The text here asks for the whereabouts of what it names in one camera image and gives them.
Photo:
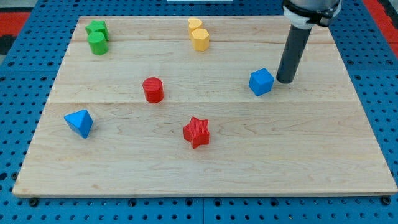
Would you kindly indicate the robot wrist flange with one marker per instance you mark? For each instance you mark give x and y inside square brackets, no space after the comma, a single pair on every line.
[304,14]

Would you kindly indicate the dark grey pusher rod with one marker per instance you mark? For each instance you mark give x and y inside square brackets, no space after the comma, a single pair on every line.
[292,54]

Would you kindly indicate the blue cube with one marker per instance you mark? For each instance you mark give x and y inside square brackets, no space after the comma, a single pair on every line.
[261,82]

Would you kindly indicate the yellow hexagon block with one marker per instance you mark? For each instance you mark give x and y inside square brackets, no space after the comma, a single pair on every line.
[200,39]

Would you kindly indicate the yellow heart block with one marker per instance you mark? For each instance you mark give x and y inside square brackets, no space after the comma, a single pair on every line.
[193,24]

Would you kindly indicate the red star block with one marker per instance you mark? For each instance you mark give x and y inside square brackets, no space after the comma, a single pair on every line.
[196,132]

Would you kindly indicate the red cylinder block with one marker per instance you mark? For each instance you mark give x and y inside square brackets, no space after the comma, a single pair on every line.
[153,90]

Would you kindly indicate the wooden board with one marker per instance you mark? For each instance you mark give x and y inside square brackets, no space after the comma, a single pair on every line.
[153,117]

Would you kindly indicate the green cylinder block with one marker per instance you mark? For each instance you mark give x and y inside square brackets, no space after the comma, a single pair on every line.
[97,42]

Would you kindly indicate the green star block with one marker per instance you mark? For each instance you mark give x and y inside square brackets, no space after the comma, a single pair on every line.
[98,26]

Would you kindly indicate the blue triangle block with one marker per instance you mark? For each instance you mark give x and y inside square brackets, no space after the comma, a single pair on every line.
[80,122]

